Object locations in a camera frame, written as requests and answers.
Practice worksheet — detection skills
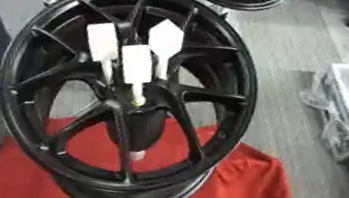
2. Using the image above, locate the white pin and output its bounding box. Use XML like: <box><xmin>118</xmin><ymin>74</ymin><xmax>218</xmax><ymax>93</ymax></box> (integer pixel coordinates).
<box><xmin>77</xmin><ymin>19</ymin><xmax>127</xmax><ymax>86</ymax></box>
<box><xmin>110</xmin><ymin>39</ymin><xmax>161</xmax><ymax>108</ymax></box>

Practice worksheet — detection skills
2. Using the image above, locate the black spoked wheel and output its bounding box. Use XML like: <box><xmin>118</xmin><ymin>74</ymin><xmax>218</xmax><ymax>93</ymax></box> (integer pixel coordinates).
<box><xmin>0</xmin><ymin>0</ymin><xmax>275</xmax><ymax>198</ymax></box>

